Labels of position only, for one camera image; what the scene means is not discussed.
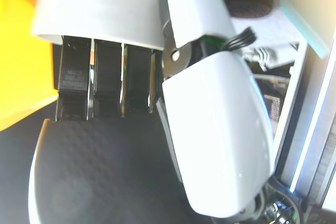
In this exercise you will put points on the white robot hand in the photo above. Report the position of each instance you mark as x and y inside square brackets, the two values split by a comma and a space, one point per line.
[105, 171]

